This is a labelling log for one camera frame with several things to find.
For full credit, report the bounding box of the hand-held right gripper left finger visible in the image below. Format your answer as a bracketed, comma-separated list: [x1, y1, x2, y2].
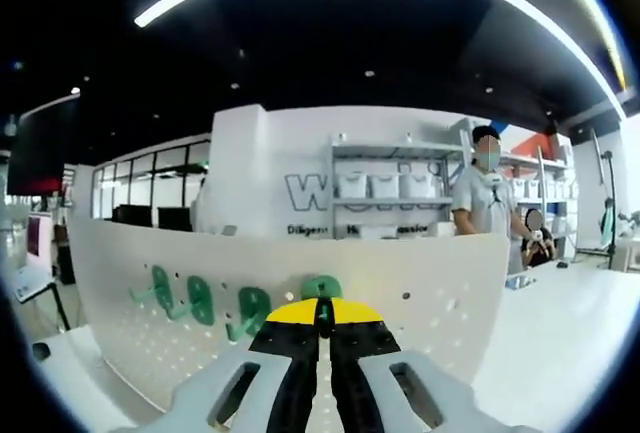
[132, 299, 321, 433]

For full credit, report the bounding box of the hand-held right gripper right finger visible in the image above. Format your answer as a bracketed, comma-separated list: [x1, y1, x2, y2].
[328, 298, 546, 433]

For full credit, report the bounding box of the green hook assembly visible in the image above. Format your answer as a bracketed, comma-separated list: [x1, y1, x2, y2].
[130, 265, 174, 322]
[169, 280, 216, 327]
[299, 274, 345, 339]
[224, 285, 267, 347]

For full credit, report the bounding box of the white perforated mounting plate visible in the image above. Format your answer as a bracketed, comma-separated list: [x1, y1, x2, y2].
[67, 215, 511, 409]

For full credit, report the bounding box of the black desk monitor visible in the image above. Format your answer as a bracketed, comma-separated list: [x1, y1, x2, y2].
[157, 206, 194, 233]
[112, 204, 154, 228]

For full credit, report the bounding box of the white storage bin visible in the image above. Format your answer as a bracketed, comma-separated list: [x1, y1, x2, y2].
[402, 172, 436, 199]
[368, 172, 401, 199]
[338, 172, 369, 199]

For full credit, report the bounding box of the tilted white stand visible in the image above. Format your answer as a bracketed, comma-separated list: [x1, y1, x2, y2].
[12, 265, 71, 332]

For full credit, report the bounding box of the grey metal shelf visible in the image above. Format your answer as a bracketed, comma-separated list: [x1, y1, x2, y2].
[329, 132, 471, 239]

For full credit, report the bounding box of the shelf with white bins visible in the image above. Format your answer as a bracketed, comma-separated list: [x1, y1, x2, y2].
[502, 150, 581, 259]

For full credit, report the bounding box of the pink sign board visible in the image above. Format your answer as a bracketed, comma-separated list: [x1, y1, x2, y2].
[24, 215, 54, 267]

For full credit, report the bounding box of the black floor stand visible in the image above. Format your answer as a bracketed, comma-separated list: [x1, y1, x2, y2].
[589, 130, 624, 270]

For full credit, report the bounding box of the ceiling light strip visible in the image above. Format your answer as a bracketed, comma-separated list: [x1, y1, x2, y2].
[133, 0, 629, 119]
[537, 0, 629, 92]

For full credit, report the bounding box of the black wall screen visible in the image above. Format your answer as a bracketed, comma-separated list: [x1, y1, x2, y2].
[5, 95, 81, 195]

